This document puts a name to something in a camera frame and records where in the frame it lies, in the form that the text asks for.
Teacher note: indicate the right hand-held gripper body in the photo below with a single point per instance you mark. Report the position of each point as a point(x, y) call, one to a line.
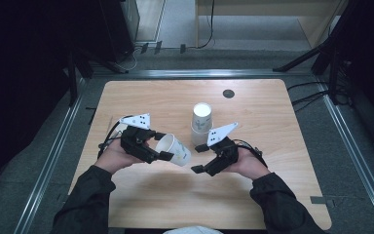
point(227, 152)

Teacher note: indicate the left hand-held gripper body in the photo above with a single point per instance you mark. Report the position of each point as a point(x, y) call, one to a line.
point(134, 139)

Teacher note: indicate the single leaf-print paper cup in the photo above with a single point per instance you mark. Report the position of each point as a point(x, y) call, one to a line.
point(177, 151)

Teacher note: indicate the stack of white paper cups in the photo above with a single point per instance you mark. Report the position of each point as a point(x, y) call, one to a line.
point(201, 125)

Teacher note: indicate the person's left hand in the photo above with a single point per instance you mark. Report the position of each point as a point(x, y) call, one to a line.
point(115, 159)

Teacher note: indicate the person's right hand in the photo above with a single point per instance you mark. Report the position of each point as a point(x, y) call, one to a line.
point(251, 165)

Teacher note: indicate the black round table grommet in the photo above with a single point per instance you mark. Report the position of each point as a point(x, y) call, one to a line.
point(228, 93)

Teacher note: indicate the person's white shirt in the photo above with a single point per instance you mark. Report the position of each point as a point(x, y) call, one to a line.
point(193, 230)

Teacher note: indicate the dark floor tape piece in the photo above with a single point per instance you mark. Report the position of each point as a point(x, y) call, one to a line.
point(182, 48)
point(157, 47)
point(144, 47)

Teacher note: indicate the black metal stand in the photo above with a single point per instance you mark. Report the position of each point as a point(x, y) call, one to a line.
point(78, 65)

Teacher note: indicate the dark cabinet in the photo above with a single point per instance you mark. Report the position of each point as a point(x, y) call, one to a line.
point(120, 26)

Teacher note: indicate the black tripod stand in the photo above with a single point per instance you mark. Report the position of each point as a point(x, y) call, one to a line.
point(324, 48)

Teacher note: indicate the light wooden desk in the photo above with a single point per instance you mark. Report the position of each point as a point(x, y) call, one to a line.
point(311, 22)

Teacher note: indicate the metal floor rail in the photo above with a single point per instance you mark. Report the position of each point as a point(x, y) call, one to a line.
point(50, 162)
point(354, 152)
point(201, 73)

